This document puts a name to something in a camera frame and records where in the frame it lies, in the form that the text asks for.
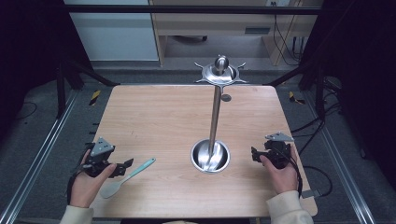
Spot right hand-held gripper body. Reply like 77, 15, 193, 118
262, 132, 295, 171

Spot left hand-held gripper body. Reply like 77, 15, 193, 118
83, 136, 118, 178

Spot teal silicone spatula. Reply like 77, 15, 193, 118
99, 157, 157, 200

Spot stainless steel utensil rack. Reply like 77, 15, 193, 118
190, 54, 249, 175

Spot person's right hand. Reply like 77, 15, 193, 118
259, 145, 300, 196

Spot person's left hand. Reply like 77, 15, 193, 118
69, 148, 118, 209

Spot yellow black tape strip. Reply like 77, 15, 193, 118
89, 90, 102, 107
288, 91, 306, 105

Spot white cabinet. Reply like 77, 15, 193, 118
63, 0, 160, 62

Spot dark curtain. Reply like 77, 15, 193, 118
0, 0, 93, 138
300, 0, 396, 188

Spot light wooden desk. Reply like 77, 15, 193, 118
148, 0, 325, 67

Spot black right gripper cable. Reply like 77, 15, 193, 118
273, 147, 304, 199

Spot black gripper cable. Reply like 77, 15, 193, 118
65, 142, 94, 198
273, 147, 304, 199

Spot black floor cables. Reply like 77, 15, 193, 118
290, 77, 344, 157

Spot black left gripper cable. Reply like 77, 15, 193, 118
65, 142, 94, 198

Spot grey cable plug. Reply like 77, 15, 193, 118
301, 189, 322, 199

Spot black looped cable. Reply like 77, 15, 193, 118
303, 165, 333, 198

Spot aluminium floor rail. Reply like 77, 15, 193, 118
302, 90, 377, 224
0, 89, 79, 224

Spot black frame strut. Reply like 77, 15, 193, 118
55, 59, 121, 119
266, 58, 329, 121

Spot black hanging desk cables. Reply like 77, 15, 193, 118
272, 13, 303, 66

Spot black horizontal frame bar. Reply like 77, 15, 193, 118
63, 4, 322, 16

